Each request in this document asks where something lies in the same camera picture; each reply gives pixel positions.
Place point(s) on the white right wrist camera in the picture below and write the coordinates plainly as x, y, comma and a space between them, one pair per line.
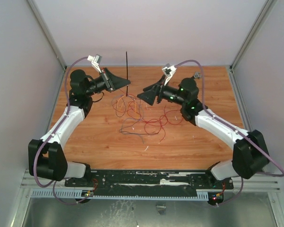
168, 71

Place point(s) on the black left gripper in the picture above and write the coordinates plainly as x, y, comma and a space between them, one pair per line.
112, 82

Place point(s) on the black zip tie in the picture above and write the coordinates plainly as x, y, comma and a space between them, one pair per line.
126, 58

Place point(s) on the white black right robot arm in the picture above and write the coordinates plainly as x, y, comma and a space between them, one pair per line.
249, 147

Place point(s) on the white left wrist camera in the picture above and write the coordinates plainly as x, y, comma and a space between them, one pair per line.
95, 62

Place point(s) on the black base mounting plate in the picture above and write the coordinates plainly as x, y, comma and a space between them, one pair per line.
149, 183

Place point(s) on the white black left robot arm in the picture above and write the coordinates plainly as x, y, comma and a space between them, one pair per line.
45, 155

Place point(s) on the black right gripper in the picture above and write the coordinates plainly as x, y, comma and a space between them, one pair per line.
159, 92

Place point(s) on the adjustable wrench black handle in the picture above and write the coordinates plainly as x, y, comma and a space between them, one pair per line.
197, 75

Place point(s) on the aluminium frame rail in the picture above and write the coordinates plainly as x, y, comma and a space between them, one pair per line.
261, 183

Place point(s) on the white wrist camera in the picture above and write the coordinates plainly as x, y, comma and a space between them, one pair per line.
168, 71
95, 62

